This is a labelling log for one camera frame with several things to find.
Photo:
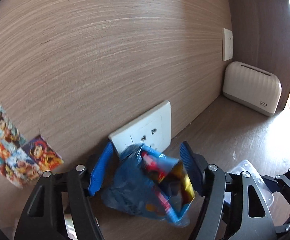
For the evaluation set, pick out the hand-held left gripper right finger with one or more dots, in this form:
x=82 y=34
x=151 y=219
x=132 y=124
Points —
x=190 y=170

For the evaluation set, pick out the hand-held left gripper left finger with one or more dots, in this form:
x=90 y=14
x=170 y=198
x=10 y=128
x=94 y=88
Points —
x=100 y=170

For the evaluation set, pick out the clear plastic container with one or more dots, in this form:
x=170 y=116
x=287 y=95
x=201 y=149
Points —
x=244 y=166

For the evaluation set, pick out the blue snack bag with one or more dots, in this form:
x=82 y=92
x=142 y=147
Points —
x=135 y=190

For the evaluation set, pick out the cartoon sticker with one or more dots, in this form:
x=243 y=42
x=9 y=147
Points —
x=20 y=171
x=2 y=127
x=42 y=153

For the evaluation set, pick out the white ribbed toaster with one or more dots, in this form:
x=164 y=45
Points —
x=252 y=87

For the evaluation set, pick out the white wall socket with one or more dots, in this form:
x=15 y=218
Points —
x=227 y=43
x=147 y=125

